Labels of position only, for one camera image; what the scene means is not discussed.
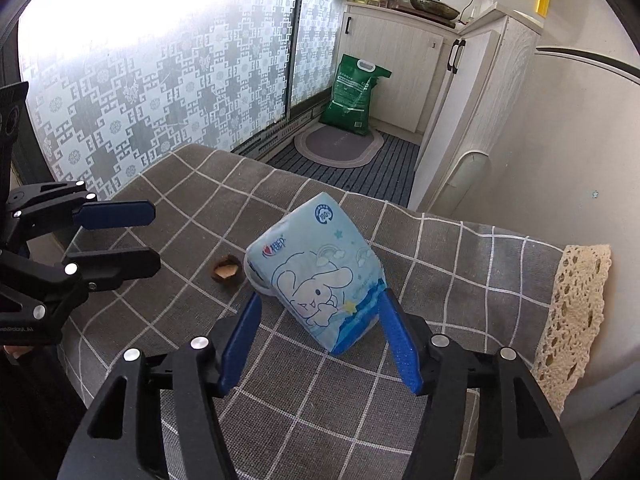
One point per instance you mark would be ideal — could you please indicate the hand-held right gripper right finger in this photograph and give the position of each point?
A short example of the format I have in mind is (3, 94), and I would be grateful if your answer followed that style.
(402, 345)

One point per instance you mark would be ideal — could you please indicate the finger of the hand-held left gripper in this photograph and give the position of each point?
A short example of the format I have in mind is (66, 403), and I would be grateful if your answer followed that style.
(117, 215)
(125, 266)

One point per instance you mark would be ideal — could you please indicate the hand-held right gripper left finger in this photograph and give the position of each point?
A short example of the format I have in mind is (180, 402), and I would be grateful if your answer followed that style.
(240, 345)

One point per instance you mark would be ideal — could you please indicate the blue tissue pack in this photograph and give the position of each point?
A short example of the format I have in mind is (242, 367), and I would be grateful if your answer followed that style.
(320, 270)

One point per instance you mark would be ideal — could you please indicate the person's left hand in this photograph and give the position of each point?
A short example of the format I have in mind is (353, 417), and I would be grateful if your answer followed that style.
(15, 352)

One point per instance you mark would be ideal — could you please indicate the brown nut shell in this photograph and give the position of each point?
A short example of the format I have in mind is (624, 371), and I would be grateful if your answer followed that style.
(225, 271)

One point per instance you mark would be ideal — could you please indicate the grey checked lace tablecloth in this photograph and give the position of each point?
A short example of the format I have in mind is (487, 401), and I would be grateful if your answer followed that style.
(200, 200)

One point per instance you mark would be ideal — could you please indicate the patterned frosted sliding door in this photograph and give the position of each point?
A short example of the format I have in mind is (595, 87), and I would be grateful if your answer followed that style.
(175, 85)

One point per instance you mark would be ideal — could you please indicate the dark striped floor mat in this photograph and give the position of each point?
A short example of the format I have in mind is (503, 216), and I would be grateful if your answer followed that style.
(370, 180)

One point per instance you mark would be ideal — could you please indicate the white rounded board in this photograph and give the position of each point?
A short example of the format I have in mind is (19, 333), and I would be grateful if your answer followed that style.
(462, 185)

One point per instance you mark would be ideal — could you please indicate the grey oval floor mat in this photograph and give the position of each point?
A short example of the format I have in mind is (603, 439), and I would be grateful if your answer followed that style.
(335, 142)

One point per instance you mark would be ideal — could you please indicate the silver white refrigerator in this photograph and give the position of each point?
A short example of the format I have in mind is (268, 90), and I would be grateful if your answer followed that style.
(575, 160)

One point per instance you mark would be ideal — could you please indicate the green rice bag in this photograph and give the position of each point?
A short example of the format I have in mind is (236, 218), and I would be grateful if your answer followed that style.
(350, 95)

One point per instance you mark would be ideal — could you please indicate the white kitchen cabinet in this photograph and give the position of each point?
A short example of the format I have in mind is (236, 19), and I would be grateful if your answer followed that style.
(395, 55)

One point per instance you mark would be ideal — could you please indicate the dark frying pan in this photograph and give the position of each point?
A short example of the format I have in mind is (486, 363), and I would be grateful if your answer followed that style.
(435, 8)

